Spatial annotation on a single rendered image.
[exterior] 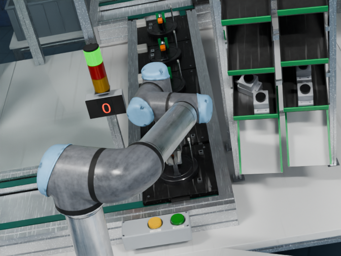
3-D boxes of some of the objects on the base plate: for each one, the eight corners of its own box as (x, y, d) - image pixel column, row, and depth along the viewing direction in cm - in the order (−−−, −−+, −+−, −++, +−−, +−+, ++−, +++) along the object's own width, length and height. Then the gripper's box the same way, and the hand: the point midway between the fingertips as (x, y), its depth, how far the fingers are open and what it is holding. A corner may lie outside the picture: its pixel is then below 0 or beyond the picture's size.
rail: (239, 225, 194) (236, 200, 188) (-33, 268, 199) (-46, 245, 192) (236, 213, 199) (233, 188, 192) (-30, 255, 203) (-42, 232, 197)
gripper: (148, 124, 174) (161, 180, 187) (179, 119, 174) (190, 174, 187) (147, 107, 181) (159, 161, 194) (177, 102, 181) (188, 157, 193)
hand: (173, 159), depth 192 cm, fingers closed
